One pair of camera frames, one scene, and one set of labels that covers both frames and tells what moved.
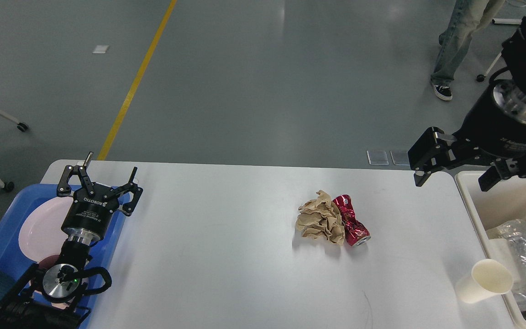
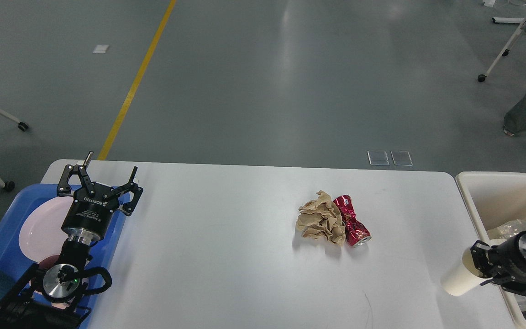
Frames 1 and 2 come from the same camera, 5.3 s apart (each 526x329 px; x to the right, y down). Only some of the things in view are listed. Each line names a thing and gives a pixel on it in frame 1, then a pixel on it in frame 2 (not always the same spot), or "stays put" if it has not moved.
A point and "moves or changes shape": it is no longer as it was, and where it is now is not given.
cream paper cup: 489,278 moves or changes shape
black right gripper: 506,123 → 518,256
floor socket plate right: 400,157 stays put
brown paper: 321,218 stays put
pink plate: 41,235 stays put
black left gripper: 89,216 stays put
